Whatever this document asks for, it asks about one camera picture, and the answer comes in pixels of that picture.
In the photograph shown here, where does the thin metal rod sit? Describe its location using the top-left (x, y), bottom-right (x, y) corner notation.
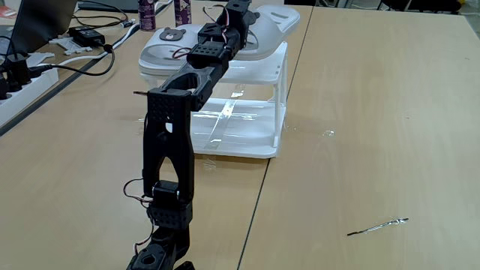
top-left (346, 217), bottom-right (410, 237)

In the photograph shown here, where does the dark laptop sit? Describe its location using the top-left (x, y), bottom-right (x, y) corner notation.
top-left (6, 0), bottom-right (78, 57)

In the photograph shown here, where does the white plastic shelf box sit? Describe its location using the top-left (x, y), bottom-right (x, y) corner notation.
top-left (140, 40), bottom-right (289, 159)

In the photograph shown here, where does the white bear slipper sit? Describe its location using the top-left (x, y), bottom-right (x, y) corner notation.
top-left (137, 24), bottom-right (212, 78)
top-left (232, 4), bottom-right (302, 62)

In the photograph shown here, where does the black power cable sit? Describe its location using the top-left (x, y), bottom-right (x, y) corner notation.
top-left (28, 43), bottom-right (116, 77)

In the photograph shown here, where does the white power strip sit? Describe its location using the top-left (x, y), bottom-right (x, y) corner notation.
top-left (0, 66), bottom-right (60, 127)

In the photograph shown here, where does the black looped cable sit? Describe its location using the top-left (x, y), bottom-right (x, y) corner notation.
top-left (73, 0), bottom-right (130, 29)

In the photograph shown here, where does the white cable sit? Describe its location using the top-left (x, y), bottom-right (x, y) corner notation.
top-left (37, 22), bottom-right (140, 68)

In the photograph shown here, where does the black wall plug adapter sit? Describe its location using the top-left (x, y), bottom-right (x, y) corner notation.
top-left (3, 52), bottom-right (33, 93)

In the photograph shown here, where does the black power adapter brick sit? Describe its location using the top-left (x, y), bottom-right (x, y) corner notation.
top-left (67, 25), bottom-right (107, 48)

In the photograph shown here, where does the white printed plastic part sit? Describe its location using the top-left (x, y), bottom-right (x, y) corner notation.
top-left (48, 36), bottom-right (93, 56)

